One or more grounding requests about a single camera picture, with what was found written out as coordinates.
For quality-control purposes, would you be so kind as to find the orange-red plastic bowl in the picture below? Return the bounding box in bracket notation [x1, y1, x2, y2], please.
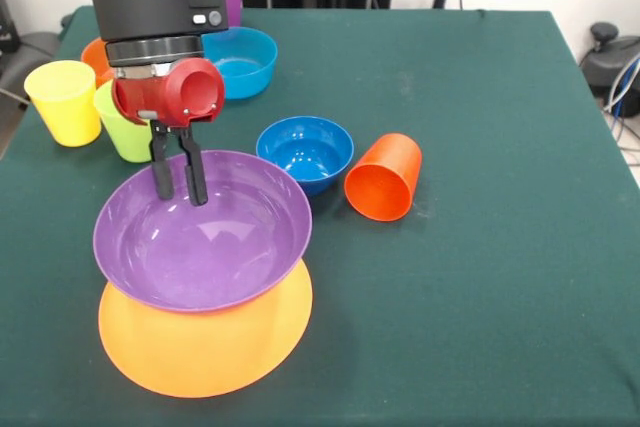
[80, 37, 116, 89]

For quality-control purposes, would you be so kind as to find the green plastic cup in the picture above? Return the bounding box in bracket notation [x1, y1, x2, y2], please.
[92, 79, 154, 165]

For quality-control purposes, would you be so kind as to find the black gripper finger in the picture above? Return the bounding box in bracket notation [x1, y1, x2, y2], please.
[148, 119, 176, 201]
[174, 125, 210, 207]

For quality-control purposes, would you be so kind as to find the purple plastic bowl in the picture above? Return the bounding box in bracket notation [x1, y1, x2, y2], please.
[92, 149, 314, 313]

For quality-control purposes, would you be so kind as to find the dark green tablecloth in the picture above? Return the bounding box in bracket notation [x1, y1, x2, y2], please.
[0, 5, 640, 427]

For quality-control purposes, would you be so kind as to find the tangle of floor cables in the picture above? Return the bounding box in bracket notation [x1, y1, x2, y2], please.
[602, 56, 640, 168]

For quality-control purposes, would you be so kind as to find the light blue plastic bowl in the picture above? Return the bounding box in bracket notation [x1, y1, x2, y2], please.
[201, 26, 279, 101]

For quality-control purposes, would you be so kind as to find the red plastic cup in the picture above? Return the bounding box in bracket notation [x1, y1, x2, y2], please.
[343, 132, 424, 223]

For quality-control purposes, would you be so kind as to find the large yellow plastic bowl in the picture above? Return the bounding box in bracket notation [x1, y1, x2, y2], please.
[97, 256, 315, 400]

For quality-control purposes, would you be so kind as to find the yellow plastic cup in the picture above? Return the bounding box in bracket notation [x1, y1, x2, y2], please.
[23, 60, 103, 148]

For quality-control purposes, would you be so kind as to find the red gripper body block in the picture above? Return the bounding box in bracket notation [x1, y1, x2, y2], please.
[111, 57, 226, 129]

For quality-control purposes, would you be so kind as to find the dark blue plastic bowl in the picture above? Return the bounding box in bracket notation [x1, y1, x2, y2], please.
[255, 115, 356, 199]

